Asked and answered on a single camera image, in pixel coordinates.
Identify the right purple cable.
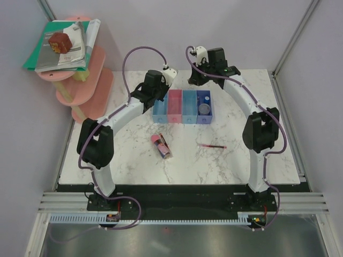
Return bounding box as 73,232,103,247
186,46,289,232

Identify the red pen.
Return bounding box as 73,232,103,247
198,143,227,149

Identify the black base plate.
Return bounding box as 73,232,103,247
56,184,311,222

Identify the purple cable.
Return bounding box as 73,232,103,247
186,46,289,232
49,47,168,244

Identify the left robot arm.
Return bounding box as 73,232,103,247
77,68,177,210

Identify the green folder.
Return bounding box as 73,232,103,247
23,20,91,71

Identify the grey manual booklet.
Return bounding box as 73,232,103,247
35,25,86,72

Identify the purple drawer box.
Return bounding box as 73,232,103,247
196,90,213,124

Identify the pink tiered shelf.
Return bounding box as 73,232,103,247
36,16,114,126

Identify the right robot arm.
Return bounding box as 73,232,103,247
185,46,280,211

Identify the light blue drawer box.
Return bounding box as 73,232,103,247
152,93,168,124

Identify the red brown cube box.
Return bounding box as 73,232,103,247
48,32,72,54

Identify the clear jar of paper clips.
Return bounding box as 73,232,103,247
198,103,211,116

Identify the pink glue stick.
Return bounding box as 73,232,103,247
151,134,164,156

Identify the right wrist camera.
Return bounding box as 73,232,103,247
190,46,208,66

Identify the white cable duct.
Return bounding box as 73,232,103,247
49,213,261,225

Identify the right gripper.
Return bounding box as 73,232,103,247
190,59,214,87

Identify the pink drawer box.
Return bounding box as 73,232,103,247
167,89,182,123

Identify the sky blue drawer box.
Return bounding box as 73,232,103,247
182,90,198,124

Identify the aluminium rail frame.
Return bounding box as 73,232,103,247
26,115,338,256

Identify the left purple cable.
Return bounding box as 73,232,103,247
49,47,168,244

